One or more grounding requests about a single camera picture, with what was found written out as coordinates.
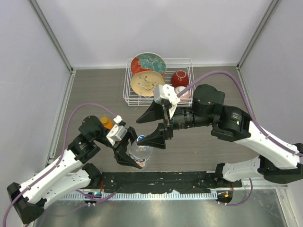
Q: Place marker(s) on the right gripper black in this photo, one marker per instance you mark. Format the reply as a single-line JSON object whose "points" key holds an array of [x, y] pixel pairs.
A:
{"points": [[157, 138]]}

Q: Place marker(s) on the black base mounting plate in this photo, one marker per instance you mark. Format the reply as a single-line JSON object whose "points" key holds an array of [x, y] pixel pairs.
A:
{"points": [[161, 182]]}

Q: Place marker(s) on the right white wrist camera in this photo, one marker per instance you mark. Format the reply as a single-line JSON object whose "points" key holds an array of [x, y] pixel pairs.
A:
{"points": [[166, 92]]}

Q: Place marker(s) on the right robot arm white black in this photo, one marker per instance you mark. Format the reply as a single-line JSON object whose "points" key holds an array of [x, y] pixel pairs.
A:
{"points": [[277, 161]]}

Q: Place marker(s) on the white slotted cable duct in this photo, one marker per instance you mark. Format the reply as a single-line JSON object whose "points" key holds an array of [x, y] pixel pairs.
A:
{"points": [[174, 195]]}

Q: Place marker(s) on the white wire dish rack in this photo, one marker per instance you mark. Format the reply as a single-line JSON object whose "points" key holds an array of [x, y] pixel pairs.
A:
{"points": [[173, 65]]}

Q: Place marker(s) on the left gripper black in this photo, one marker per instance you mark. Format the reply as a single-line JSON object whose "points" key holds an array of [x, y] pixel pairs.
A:
{"points": [[122, 156]]}

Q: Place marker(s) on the red bowl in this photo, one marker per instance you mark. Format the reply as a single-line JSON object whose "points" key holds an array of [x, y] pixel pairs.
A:
{"points": [[180, 78]]}

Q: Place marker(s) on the red teal floral plate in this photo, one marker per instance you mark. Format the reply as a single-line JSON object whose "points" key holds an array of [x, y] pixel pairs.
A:
{"points": [[148, 61]]}

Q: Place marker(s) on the clear plastic water bottle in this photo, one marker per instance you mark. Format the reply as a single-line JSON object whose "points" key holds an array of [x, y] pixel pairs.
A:
{"points": [[140, 154]]}

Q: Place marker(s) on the white bottle cap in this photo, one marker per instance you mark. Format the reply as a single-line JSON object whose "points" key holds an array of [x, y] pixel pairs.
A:
{"points": [[140, 137]]}

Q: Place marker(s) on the pink patterned bowl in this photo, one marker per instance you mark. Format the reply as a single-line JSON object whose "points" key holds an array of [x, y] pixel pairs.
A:
{"points": [[186, 96]]}

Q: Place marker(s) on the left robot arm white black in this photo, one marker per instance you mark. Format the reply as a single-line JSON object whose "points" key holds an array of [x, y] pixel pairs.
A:
{"points": [[71, 170]]}

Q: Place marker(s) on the orange juice bottle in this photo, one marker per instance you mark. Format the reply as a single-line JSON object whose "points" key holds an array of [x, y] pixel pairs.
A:
{"points": [[107, 123]]}

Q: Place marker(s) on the beige bird plate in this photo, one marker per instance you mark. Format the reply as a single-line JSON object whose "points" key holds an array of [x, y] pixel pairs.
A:
{"points": [[144, 83]]}

